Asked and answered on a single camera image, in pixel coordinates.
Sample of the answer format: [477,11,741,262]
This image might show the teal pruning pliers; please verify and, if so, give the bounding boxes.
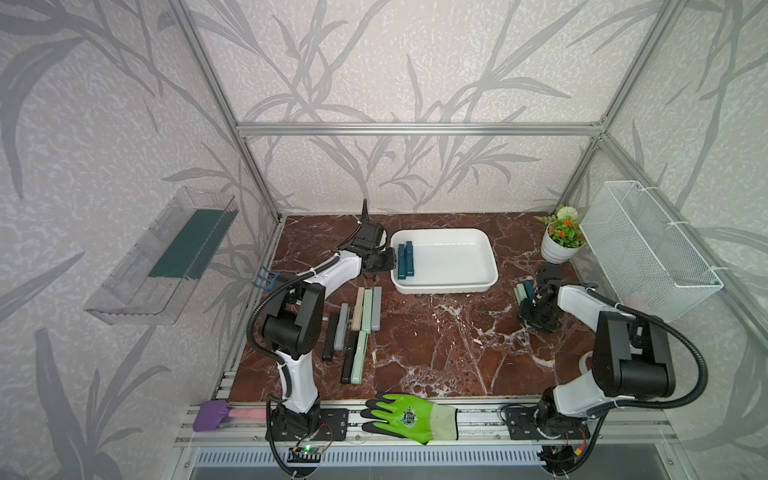
[404,241,415,278]
[523,281,535,300]
[397,244,406,280]

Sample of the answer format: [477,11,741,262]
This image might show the mint green pruning pliers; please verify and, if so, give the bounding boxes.
[514,284,527,305]

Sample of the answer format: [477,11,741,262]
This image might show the white rectangular storage box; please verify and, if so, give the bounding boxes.
[390,228,499,295]

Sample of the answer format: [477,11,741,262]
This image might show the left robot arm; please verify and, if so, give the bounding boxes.
[245,201,395,440]

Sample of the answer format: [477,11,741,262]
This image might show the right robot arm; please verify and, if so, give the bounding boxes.
[514,264,709,438]

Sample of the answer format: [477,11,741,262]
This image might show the grey pruning pliers right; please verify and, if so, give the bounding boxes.
[371,286,383,332]

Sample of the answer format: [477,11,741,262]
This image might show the grey pruning pliers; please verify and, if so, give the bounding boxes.
[333,303,350,351]
[371,286,383,332]

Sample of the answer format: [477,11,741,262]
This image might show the light green pliers upper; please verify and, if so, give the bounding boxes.
[361,289,373,333]

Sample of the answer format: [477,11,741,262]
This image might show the light green pliers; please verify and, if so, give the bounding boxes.
[361,289,373,333]
[350,330,369,385]

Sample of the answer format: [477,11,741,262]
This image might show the beige pruning pliers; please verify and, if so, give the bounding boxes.
[351,287,365,332]

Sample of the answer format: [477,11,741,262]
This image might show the grey pruning pliers left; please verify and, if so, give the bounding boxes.
[333,303,350,351]

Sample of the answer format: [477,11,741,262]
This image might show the black pruning pliers far left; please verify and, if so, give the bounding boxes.
[322,312,340,362]

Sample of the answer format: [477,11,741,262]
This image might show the black pruning pliers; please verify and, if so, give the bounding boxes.
[322,312,340,362]
[340,331,359,384]

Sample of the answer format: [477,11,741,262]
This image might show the black pruning pliers lower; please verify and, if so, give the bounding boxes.
[340,331,359,384]

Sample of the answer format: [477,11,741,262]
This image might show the light green pliers lower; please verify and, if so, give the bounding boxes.
[350,330,369,385]

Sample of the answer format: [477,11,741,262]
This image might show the roll of clear tape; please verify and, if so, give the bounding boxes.
[578,351,593,374]

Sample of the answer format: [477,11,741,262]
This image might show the small potted flower plant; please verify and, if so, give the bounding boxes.
[536,205,586,264]

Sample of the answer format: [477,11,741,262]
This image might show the blue garden hand rake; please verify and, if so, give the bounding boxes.
[251,267,279,291]

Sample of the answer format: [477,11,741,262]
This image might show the green black work glove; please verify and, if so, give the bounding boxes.
[360,393,459,445]

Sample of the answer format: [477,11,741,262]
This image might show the purple pink garden trowel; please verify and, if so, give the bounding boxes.
[192,399,267,433]

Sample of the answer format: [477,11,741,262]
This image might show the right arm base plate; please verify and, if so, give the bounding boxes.
[499,404,590,441]

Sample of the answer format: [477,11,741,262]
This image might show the white wire mesh basket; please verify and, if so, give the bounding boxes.
[581,180,723,322]

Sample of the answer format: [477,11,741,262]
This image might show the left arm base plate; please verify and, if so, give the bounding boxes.
[269,405,349,442]

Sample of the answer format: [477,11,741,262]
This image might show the clear plastic wall shelf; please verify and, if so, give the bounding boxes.
[84,187,239,326]

